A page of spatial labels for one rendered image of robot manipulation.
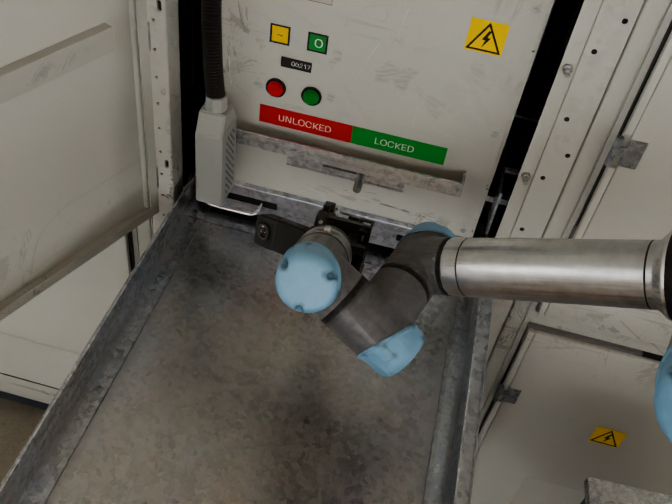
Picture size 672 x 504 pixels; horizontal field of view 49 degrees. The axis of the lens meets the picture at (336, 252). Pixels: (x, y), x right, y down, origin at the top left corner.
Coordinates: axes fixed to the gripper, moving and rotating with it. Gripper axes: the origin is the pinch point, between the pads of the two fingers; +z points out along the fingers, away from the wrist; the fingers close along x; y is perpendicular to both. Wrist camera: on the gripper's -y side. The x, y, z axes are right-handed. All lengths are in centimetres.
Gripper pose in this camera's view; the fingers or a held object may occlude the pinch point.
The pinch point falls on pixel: (330, 221)
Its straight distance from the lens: 118.2
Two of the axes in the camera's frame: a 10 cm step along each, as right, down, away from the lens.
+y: 9.7, 2.4, -0.8
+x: 2.2, -9.4, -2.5
